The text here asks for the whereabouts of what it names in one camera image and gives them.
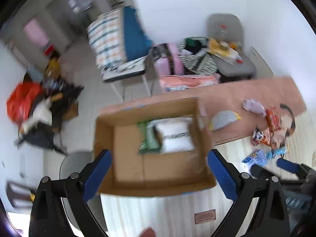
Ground orange panda snack bag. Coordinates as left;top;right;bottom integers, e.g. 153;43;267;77
251;127;271;147

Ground red snack bag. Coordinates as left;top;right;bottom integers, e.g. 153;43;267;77
265;107;282;133

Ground light blue tissue pack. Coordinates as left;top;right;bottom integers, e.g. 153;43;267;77
241;149;267;170

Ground plaid folded quilt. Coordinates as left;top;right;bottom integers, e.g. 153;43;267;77
87;8;127;70

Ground patterned tote bag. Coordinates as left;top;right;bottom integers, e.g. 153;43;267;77
177;36;218;76

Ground pink suitcase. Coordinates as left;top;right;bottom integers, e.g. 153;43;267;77
150;43;185;78

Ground open cardboard box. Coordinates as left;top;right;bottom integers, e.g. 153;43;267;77
94;97;216;198

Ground grey chair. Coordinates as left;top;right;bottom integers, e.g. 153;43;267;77
207;13;257;82

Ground blue folded quilt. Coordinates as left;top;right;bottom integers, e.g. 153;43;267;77
123;6;151;61

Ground brown mat label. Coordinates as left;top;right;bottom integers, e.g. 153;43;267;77
194;209;216;225

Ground silver yellow pouch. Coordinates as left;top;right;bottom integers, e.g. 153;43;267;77
209;110;241;131

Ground yellow bag on floor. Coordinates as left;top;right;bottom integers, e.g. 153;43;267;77
44;57;61;80

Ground green snack bag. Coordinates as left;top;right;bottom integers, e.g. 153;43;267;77
137;121;162;155

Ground lilac cloth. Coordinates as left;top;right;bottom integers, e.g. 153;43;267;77
242;99;266;117

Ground yellow snack bags on chair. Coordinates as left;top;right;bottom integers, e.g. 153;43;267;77
209;38;239;59

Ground white bench chair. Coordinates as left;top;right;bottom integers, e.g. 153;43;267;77
101;56;152;103

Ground red plastic bag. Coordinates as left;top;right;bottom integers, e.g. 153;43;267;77
7;82;44;125

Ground long blue snack pack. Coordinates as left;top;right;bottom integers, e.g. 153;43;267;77
266;146;289;160

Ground pink folded blanket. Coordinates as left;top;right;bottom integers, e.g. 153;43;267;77
159;73;221;93

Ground white plastic package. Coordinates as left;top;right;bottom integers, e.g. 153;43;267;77
151;117;196;153

